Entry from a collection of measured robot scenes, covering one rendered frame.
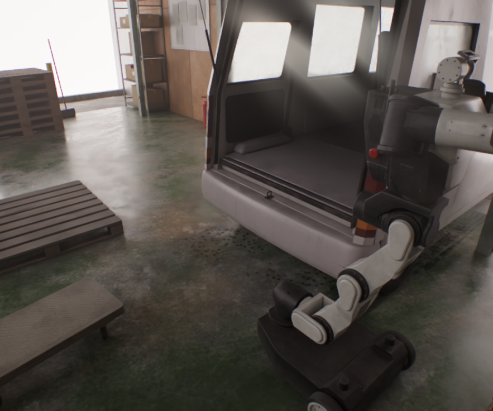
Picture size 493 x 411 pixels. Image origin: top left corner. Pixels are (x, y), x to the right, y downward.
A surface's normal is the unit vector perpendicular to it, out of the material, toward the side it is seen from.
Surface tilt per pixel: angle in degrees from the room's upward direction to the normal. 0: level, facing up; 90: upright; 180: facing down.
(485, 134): 72
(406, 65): 77
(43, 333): 0
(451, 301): 0
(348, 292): 90
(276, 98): 90
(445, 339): 0
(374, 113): 90
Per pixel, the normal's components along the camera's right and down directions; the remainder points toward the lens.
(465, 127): -0.60, 0.04
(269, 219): -0.76, 0.21
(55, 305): 0.00, -0.90
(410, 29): 0.02, 0.22
